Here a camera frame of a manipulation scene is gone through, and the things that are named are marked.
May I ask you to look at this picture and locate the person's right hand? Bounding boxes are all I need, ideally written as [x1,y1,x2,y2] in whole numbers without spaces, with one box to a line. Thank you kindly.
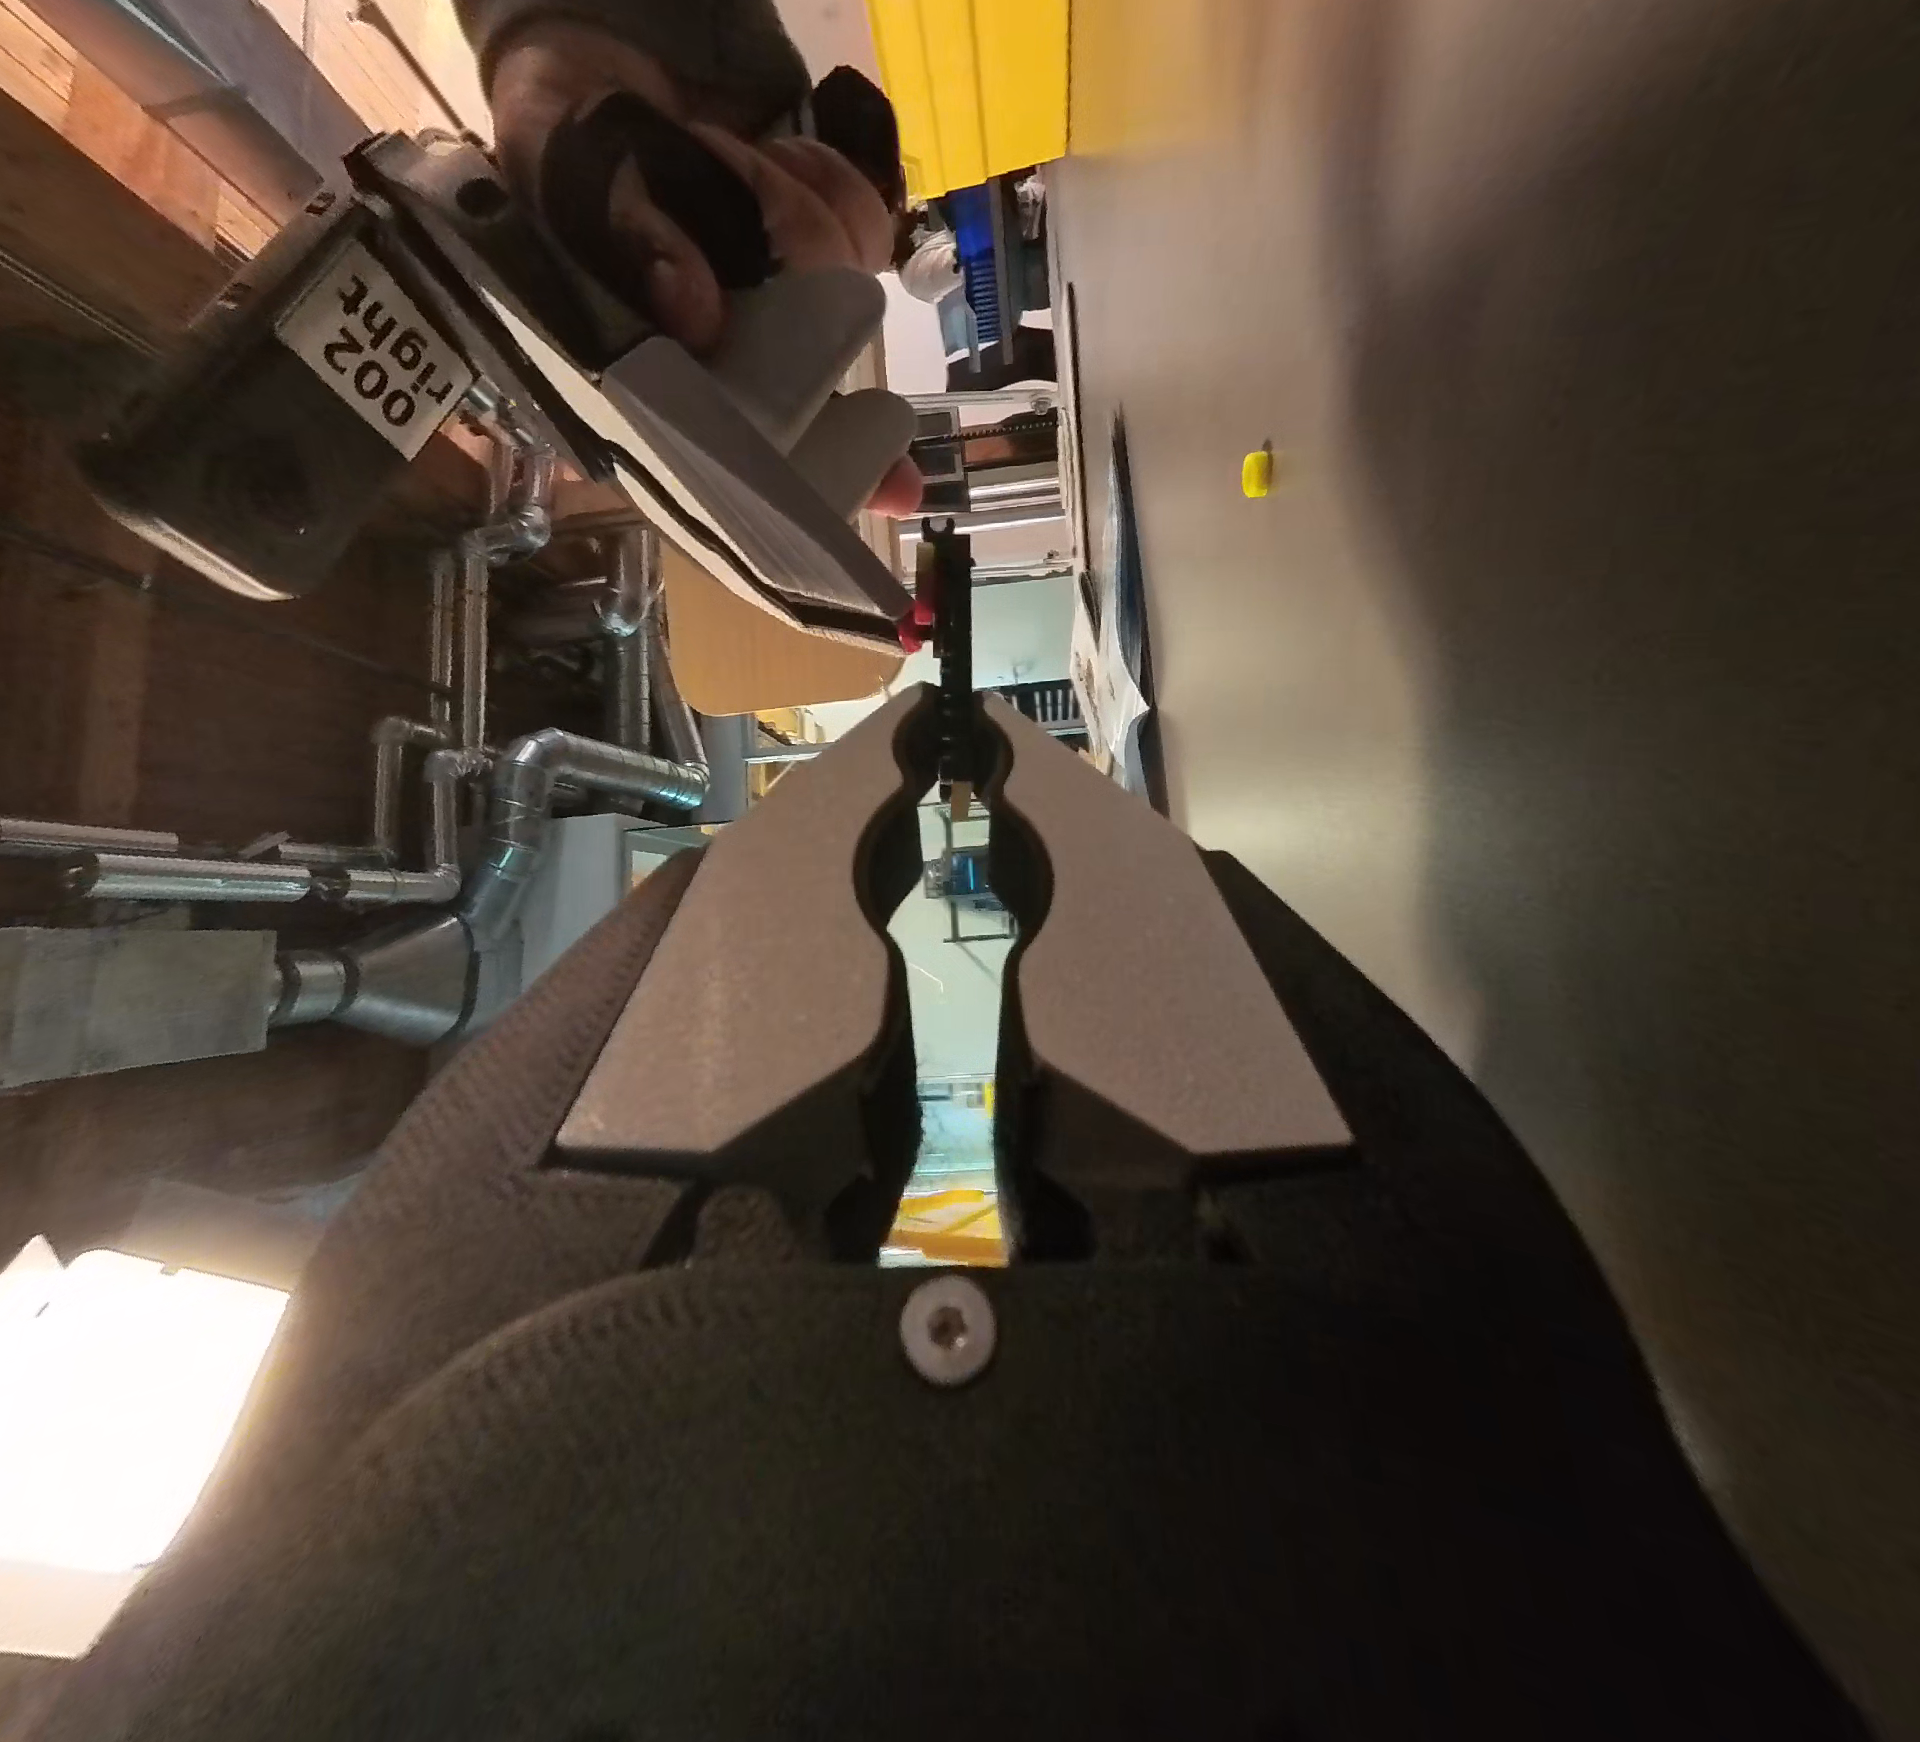
[487,21,927,523]

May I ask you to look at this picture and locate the silver ventilation duct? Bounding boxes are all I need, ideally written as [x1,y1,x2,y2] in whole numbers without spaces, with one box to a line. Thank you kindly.
[0,722,714,1100]

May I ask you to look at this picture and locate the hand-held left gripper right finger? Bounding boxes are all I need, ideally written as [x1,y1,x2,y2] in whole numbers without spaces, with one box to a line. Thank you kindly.
[972,692,1358,1245]

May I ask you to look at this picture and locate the light wooden table board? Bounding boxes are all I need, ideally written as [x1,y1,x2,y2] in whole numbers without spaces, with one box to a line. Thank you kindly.
[660,541,909,718]

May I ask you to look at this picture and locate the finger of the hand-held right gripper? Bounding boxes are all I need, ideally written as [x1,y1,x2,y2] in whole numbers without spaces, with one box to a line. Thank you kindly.
[600,335,922,626]
[477,300,916,652]

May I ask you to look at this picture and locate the blue plastic rack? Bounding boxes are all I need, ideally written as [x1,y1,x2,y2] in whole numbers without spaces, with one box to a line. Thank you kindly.
[937,175,1051,363]

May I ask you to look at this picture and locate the black lego plate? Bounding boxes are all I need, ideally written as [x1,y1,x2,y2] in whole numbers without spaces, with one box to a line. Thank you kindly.
[916,516,979,791]

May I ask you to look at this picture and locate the white paper leaflet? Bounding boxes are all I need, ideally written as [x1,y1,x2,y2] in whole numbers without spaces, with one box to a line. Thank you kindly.
[1072,573,1157,786]

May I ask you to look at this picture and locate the silver metal pipes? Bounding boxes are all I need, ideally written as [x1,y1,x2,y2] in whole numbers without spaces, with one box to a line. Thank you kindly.
[0,481,663,911]

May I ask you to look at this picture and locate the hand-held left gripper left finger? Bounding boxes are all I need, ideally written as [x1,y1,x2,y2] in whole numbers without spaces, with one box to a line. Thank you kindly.
[552,687,923,1236]

